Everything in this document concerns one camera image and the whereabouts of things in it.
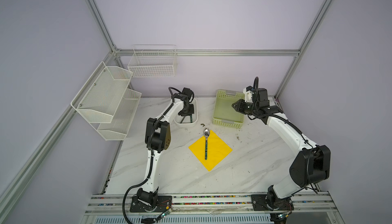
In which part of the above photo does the spoon with green handle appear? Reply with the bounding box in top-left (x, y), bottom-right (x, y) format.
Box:
top-left (204, 128), bottom-right (210, 160)

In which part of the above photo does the yellow paper napkin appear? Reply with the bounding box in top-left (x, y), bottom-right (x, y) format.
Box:
top-left (188, 131), bottom-right (233, 171)

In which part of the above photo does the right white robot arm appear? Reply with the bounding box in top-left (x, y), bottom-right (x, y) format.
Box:
top-left (232, 86), bottom-right (331, 210)

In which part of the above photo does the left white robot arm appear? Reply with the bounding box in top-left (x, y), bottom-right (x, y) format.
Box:
top-left (124, 87), bottom-right (195, 211)

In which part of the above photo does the white plastic cutlery tub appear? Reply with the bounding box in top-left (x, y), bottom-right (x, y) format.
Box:
top-left (174, 99), bottom-right (198, 129)

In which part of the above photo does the light green perforated basket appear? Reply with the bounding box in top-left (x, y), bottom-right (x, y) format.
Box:
top-left (212, 90), bottom-right (244, 129)

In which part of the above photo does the lower white mesh shelf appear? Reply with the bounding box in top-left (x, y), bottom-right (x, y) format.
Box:
top-left (98, 89), bottom-right (141, 141)

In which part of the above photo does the white mesh shelf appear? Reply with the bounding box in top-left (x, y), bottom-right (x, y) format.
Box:
top-left (70, 62), bottom-right (133, 123)
top-left (98, 89), bottom-right (141, 141)

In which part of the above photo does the upper white mesh shelf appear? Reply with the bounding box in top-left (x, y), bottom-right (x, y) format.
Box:
top-left (70, 62), bottom-right (133, 123)

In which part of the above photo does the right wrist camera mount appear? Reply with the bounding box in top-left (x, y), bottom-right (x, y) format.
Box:
top-left (243, 86), bottom-right (254, 103)

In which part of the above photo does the white wire wall basket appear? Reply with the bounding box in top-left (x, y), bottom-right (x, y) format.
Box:
top-left (128, 45), bottom-right (177, 78)

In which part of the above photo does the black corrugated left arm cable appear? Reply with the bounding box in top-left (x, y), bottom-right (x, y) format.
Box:
top-left (121, 86), bottom-right (181, 224)

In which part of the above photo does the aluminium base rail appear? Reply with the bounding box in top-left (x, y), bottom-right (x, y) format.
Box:
top-left (81, 191), bottom-right (344, 224)

